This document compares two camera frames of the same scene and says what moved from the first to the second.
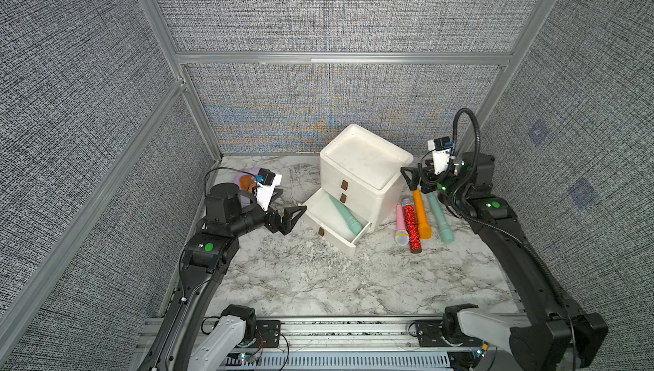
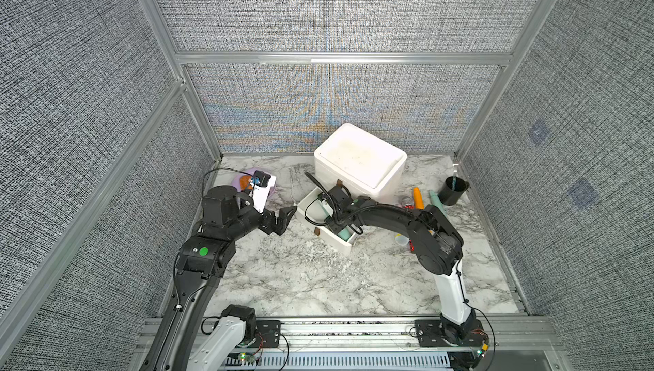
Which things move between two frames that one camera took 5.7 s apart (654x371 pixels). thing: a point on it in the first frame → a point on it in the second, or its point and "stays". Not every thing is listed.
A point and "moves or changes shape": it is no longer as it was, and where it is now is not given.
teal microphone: x=356 y=226 moves or changes shape
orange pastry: x=246 y=183 stays
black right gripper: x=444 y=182 → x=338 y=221
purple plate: x=238 y=175 stays
